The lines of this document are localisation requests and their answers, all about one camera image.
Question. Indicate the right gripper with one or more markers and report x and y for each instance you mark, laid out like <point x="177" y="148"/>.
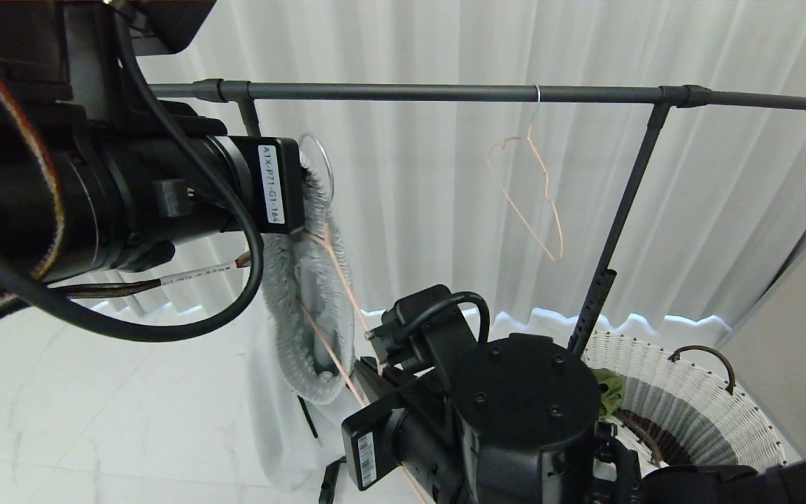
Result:
<point x="403" y="448"/>

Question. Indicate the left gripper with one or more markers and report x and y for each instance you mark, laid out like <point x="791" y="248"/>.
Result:
<point x="207" y="175"/>

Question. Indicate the pale grey shorts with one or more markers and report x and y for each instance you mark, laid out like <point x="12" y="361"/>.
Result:
<point x="277" y="315"/>

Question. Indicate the pink clothes hanger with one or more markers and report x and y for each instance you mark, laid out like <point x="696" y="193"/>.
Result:
<point x="560" y="248"/>
<point x="338" y="262"/>

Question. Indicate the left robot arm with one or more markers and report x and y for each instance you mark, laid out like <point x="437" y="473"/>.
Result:
<point x="4" y="63"/>

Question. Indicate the black clothes rack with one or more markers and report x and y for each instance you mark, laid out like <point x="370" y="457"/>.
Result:
<point x="410" y="92"/>

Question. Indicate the white laundry basket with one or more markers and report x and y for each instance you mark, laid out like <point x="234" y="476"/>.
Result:
<point x="725" y="427"/>

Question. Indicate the green garment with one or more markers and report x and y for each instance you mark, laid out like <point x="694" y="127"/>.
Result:
<point x="606" y="392"/>

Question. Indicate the white curtain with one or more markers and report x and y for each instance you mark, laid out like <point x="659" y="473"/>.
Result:
<point x="445" y="210"/>

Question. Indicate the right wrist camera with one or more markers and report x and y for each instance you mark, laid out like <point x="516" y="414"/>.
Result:
<point x="410" y="322"/>

